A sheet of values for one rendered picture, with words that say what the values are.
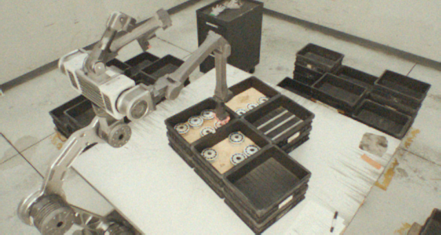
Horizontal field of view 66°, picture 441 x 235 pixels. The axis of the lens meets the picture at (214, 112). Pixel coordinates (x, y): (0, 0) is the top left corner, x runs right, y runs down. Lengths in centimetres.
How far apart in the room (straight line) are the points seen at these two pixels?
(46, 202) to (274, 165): 125
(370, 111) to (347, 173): 115
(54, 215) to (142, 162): 69
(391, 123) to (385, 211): 75
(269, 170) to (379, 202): 134
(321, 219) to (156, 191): 97
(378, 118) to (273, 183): 158
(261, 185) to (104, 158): 107
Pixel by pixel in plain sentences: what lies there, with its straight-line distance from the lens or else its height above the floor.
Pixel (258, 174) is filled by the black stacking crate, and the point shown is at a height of 83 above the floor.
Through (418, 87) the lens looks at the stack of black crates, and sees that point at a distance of 358.
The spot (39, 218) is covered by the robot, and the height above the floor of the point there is 95.
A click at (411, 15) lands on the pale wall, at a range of 488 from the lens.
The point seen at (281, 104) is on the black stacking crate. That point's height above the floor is 85.
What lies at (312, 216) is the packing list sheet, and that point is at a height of 70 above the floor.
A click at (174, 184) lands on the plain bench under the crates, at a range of 216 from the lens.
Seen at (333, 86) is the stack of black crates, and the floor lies 49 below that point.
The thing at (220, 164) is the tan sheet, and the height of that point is 83.
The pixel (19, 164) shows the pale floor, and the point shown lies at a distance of 370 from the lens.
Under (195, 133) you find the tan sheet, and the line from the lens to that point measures 226.
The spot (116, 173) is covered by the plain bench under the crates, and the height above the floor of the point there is 70.
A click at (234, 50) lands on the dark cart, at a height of 53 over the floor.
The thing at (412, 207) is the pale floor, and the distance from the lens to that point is 325.
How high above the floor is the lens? 239
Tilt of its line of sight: 41 degrees down
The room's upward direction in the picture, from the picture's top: 2 degrees counter-clockwise
